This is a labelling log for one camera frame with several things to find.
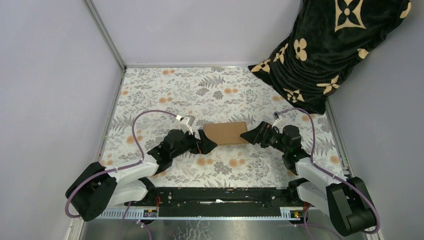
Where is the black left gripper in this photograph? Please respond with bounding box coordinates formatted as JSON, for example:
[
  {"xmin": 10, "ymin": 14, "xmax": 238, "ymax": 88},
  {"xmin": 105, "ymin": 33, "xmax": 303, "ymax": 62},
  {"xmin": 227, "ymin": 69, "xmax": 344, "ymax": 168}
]
[{"xmin": 171, "ymin": 129, "xmax": 218, "ymax": 160}]

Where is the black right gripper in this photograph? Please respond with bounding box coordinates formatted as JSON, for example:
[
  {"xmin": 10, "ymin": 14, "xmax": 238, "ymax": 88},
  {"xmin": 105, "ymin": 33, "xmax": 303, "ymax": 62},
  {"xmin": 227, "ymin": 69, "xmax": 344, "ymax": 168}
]
[{"xmin": 239, "ymin": 121, "xmax": 289, "ymax": 154}]

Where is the brown cardboard box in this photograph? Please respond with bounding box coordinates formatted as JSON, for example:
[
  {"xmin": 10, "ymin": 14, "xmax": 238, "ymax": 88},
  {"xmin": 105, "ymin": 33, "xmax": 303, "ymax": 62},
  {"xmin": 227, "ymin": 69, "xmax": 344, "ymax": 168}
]
[{"xmin": 203, "ymin": 121, "xmax": 248, "ymax": 146}]

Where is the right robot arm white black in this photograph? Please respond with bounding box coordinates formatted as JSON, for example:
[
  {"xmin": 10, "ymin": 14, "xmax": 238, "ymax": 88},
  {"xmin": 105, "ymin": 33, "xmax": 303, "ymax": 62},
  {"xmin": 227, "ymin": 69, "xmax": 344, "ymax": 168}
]
[{"xmin": 240, "ymin": 121, "xmax": 381, "ymax": 237}]

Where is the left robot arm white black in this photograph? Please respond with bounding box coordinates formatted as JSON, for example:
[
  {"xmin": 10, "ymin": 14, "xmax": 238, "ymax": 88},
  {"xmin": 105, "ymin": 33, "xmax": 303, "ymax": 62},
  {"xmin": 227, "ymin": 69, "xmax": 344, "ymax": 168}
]
[{"xmin": 65, "ymin": 129, "xmax": 218, "ymax": 222}]

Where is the floral patterned table mat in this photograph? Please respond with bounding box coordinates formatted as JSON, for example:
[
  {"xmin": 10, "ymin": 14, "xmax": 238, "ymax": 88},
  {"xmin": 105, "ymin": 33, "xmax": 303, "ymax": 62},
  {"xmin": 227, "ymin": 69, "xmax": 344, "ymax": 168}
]
[{"xmin": 99, "ymin": 67, "xmax": 343, "ymax": 188}]

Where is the black beige flower blanket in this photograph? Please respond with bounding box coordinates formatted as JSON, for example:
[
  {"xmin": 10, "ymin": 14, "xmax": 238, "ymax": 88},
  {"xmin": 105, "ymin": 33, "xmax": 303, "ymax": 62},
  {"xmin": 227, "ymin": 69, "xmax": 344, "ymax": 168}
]
[{"xmin": 249, "ymin": 0, "xmax": 412, "ymax": 115}]

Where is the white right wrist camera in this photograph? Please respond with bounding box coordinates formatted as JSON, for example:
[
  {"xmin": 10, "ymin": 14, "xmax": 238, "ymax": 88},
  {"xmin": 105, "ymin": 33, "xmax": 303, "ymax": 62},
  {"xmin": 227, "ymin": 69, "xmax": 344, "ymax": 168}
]
[{"xmin": 272, "ymin": 111, "xmax": 285, "ymax": 129}]

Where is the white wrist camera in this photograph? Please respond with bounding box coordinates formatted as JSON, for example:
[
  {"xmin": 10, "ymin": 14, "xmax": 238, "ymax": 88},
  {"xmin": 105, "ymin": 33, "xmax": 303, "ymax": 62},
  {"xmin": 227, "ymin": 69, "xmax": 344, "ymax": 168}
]
[
  {"xmin": 272, "ymin": 111, "xmax": 285, "ymax": 129},
  {"xmin": 175, "ymin": 114, "xmax": 195, "ymax": 135}
]

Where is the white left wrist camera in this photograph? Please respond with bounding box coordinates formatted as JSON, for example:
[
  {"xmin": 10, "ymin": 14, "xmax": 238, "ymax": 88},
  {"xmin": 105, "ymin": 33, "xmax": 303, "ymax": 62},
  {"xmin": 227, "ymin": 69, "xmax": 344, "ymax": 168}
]
[{"xmin": 175, "ymin": 114, "xmax": 195, "ymax": 135}]

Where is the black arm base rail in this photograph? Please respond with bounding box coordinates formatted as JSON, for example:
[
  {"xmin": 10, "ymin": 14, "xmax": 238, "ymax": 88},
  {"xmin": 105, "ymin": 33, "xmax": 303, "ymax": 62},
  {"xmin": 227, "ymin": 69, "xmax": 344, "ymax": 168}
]
[{"xmin": 129, "ymin": 187, "xmax": 307, "ymax": 214}]

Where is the grey slotted cable duct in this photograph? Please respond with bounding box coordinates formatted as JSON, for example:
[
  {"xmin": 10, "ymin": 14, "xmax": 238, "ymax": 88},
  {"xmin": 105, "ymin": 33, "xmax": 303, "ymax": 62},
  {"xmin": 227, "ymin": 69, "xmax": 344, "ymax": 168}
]
[{"xmin": 97, "ymin": 207, "xmax": 302, "ymax": 221}]

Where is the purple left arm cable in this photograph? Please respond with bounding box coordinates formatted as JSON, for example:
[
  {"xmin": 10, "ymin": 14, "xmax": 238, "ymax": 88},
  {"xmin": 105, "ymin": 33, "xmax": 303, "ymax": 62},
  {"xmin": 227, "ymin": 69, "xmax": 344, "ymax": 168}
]
[{"xmin": 64, "ymin": 109, "xmax": 181, "ymax": 240}]

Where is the aluminium frame post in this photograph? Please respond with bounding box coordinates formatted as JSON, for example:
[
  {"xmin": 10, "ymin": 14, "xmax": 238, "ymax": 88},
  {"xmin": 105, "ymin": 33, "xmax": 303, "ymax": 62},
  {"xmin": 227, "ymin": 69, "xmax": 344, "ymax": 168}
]
[{"xmin": 82, "ymin": 0, "xmax": 127, "ymax": 71}]

